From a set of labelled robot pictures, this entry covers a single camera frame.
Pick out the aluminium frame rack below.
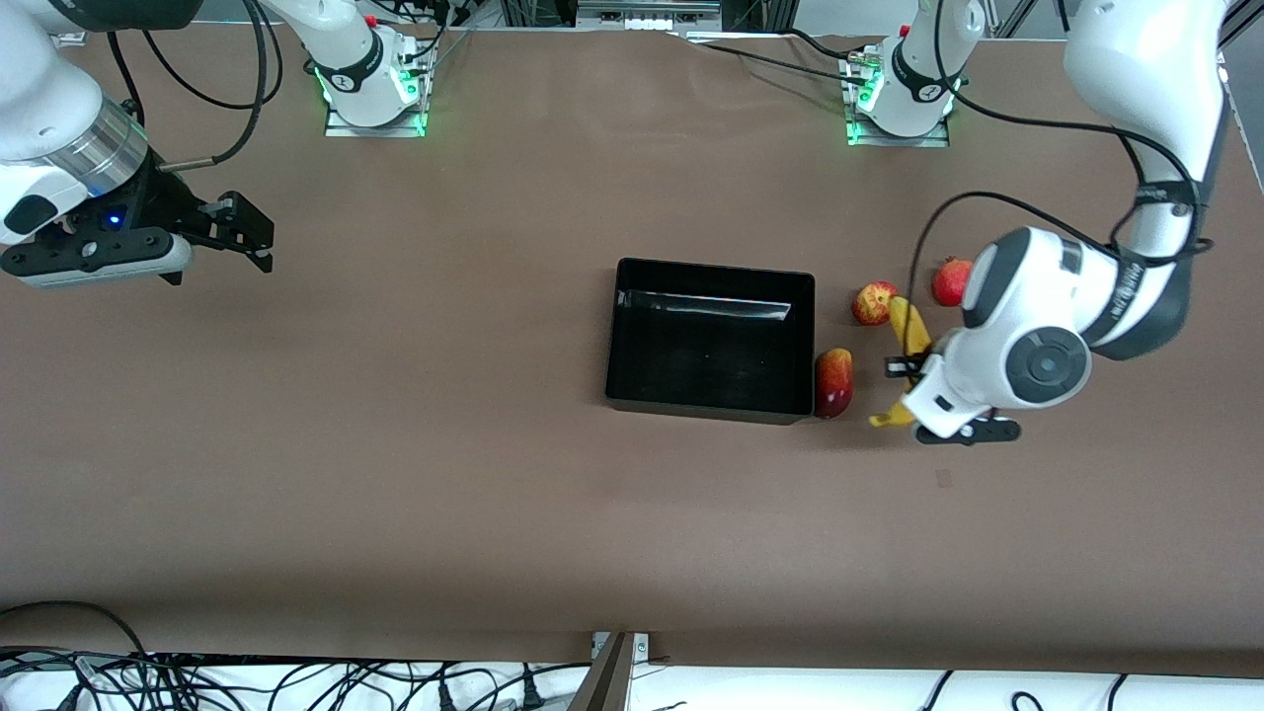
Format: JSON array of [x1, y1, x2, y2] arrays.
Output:
[[499, 0, 796, 36]]

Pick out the red yellow mango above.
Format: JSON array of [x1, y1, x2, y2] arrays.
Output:
[[814, 348, 854, 420]]

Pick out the black plastic box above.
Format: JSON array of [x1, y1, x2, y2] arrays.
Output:
[[604, 258, 817, 427]]

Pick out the aluminium corner profile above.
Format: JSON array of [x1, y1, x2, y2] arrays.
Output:
[[1215, 0, 1264, 70]]

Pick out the yellow banana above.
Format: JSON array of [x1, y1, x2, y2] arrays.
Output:
[[869, 296, 932, 429]]

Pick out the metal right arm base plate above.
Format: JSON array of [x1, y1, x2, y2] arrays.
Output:
[[324, 39, 435, 137]]

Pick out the black looping cable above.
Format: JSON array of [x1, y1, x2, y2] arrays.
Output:
[[0, 600, 151, 658]]

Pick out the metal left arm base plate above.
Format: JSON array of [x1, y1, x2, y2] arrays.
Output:
[[842, 44, 951, 147]]

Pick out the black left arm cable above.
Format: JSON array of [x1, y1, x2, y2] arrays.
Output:
[[904, 0, 1216, 292]]

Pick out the tangled black cables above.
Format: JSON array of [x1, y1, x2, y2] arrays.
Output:
[[0, 647, 593, 711]]

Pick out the black cable across table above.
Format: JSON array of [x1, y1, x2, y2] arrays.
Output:
[[671, 30, 890, 85]]

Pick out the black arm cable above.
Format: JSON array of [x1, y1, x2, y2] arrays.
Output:
[[904, 0, 1216, 292], [104, 0, 285, 171]]

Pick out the dark grey post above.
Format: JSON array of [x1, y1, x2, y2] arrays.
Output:
[[568, 632, 635, 711]]

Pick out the red pomegranate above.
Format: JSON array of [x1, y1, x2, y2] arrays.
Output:
[[932, 257, 977, 307]]

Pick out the red yellow apple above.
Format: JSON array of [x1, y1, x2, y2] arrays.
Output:
[[852, 281, 900, 327]]

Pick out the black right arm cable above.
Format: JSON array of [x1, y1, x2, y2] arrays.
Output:
[[104, 0, 285, 171]]

